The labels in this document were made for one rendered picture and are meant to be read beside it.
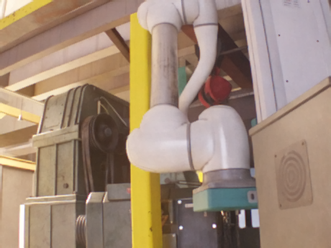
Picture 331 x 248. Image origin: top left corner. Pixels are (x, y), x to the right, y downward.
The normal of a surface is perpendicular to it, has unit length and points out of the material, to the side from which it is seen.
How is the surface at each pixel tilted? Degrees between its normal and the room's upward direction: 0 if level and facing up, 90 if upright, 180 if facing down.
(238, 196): 90
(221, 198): 90
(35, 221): 90
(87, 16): 90
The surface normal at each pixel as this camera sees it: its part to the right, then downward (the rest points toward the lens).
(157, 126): -0.22, -0.47
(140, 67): -0.48, -0.22
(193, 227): -0.16, -0.26
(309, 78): 0.23, -0.28
